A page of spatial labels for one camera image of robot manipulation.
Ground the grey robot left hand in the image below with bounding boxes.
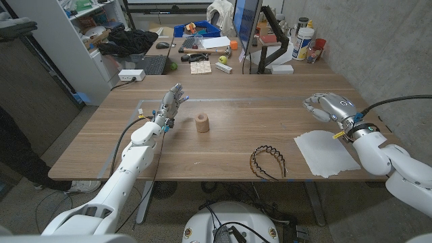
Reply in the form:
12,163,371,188
153,83,190,130

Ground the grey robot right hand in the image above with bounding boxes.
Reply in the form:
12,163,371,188
302,92,364,134

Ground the person forearm grey sleeve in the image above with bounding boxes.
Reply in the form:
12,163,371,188
0,16,38,41

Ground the tan tape roll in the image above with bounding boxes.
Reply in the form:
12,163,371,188
194,112,211,134

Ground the white paper towel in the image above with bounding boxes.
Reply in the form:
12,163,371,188
293,130,362,179

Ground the black laptop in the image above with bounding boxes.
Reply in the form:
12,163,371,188
130,33,176,76

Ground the white power adapter box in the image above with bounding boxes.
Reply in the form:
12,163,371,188
117,69,146,82

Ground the wooden block grid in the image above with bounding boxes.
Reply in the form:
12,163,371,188
190,60,213,75

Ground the black tool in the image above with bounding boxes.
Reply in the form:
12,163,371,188
180,53,210,63

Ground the clear glass jar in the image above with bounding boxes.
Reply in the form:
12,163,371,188
306,45,322,64

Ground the black keyboard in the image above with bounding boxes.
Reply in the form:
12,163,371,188
178,36,196,53

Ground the flat white box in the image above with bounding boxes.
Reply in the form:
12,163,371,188
271,64,294,75

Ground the long white box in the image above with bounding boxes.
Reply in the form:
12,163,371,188
215,61,234,74

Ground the white wipes canister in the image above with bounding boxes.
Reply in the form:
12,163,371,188
292,27,315,61

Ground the black crumpled jacket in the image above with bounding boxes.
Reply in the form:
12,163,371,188
97,29,159,57

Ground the white paper sheet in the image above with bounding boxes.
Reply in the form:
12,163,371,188
201,36,232,49

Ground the black round floor fan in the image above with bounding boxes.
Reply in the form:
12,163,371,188
151,181,178,200

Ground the blue plastic bin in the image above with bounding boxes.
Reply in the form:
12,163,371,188
173,20,222,38

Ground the black lid bottle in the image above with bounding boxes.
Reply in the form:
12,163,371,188
296,17,310,34

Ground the grey table leg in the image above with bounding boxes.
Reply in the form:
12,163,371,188
303,182,327,227
135,181,155,225

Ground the brown toothed headband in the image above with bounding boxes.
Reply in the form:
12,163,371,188
249,145,288,182

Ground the white hanging jacket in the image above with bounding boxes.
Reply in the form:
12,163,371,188
206,0,236,33

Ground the computer monitor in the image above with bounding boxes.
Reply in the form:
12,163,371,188
232,0,263,55

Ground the white shelf unit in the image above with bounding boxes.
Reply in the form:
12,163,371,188
6,0,129,105

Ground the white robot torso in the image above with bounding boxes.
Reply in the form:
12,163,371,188
182,201,280,243

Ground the person in dark trousers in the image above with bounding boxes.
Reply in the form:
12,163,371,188
0,106,101,194

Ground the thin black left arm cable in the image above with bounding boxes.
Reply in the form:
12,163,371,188
115,130,166,234

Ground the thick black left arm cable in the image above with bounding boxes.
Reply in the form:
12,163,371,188
108,116,155,178

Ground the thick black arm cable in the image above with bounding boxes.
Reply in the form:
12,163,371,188
360,94,432,116
108,116,155,178

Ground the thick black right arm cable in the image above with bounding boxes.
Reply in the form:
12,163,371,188
360,94,432,116

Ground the wooden handle hammer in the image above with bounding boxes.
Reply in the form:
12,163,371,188
182,45,233,57

